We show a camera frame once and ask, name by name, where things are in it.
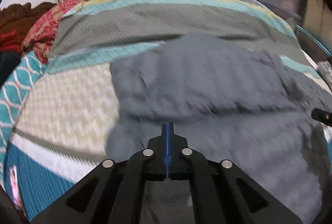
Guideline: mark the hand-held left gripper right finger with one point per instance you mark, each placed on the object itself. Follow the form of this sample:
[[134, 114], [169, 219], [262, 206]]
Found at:
[[171, 141]]

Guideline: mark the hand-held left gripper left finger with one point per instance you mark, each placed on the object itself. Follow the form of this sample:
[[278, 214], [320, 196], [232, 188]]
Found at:
[[165, 141]]

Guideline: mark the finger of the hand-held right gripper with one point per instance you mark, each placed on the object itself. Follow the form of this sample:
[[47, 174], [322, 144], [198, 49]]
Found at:
[[321, 115]]

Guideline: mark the grey puffer jacket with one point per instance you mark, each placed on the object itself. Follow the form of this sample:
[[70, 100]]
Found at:
[[207, 83]]

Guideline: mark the clear plastic storage box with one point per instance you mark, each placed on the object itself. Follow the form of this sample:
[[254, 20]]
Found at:
[[313, 42]]

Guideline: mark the beige fabric organiser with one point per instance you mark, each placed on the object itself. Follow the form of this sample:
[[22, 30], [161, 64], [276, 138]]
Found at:
[[313, 13]]

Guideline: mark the teal striped patterned bed sheet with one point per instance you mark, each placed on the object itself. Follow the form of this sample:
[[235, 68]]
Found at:
[[103, 24]]

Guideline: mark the teal wavy-line blanket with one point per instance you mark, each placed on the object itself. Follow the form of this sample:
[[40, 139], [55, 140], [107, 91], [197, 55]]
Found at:
[[18, 78]]

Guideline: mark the red floral pillow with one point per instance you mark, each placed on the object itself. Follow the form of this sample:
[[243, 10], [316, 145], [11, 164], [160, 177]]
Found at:
[[44, 26]]

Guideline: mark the dark navy cloth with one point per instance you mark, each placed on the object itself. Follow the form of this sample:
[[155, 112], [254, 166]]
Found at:
[[6, 65]]

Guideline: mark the red knitted cloth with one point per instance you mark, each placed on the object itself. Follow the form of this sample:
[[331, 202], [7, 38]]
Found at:
[[7, 41]]

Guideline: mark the carved brown wooden headboard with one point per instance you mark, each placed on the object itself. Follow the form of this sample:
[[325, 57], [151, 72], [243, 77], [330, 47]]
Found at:
[[15, 16]]

